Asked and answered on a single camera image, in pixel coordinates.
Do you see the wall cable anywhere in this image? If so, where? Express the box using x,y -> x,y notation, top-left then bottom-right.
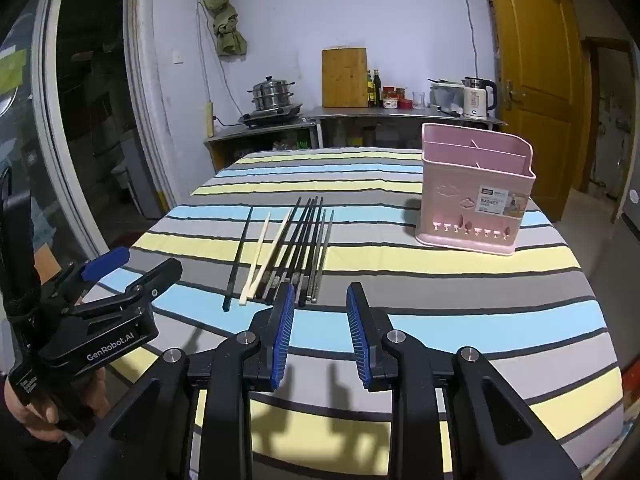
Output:
454,0 -> 481,81

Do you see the white electric kettle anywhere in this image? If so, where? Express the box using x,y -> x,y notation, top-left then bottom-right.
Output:
461,77 -> 498,120

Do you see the beige chopstick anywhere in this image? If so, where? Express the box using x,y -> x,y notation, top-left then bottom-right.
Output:
246,207 -> 294,303
240,212 -> 272,307

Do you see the black induction cooktop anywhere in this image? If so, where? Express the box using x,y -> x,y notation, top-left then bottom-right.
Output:
238,103 -> 304,128

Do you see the yellow wooden door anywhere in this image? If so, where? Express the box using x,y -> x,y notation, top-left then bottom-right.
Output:
482,0 -> 583,223

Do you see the low steel cabinet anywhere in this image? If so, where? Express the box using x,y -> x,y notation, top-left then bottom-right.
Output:
202,117 -> 318,173

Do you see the wooden cutting board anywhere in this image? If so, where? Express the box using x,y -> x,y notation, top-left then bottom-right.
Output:
321,47 -> 369,109

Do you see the white framed glass door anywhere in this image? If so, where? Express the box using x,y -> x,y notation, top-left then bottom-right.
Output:
0,0 -> 173,271

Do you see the person's left hand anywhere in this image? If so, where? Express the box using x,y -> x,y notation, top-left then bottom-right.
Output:
4,366 -> 108,443

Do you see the yellow door frame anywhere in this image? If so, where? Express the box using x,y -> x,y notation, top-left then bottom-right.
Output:
555,0 -> 598,211

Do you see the black chopstick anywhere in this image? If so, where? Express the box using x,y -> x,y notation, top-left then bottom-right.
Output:
299,196 -> 325,308
270,198 -> 312,306
282,197 -> 319,291
223,207 -> 254,312
257,196 -> 302,303

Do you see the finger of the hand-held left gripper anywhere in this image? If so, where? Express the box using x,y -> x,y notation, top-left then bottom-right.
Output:
65,258 -> 183,321
42,247 -> 130,311

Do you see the clear plastic container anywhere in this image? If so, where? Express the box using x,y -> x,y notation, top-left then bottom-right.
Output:
429,79 -> 467,113

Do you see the green hanging cloth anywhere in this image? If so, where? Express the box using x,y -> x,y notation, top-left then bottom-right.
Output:
200,0 -> 249,58

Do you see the striped tablecloth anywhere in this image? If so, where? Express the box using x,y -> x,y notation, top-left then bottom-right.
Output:
82,147 -> 626,480

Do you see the steel steamer pot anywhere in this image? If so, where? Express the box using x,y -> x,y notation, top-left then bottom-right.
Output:
246,76 -> 297,111

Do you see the pink utensil basket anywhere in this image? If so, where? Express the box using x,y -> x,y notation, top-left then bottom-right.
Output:
414,122 -> 537,257

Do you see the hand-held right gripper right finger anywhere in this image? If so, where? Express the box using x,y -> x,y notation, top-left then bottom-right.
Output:
346,282 -> 583,480

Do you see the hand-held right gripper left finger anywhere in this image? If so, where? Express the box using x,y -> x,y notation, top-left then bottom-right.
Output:
57,282 -> 297,480

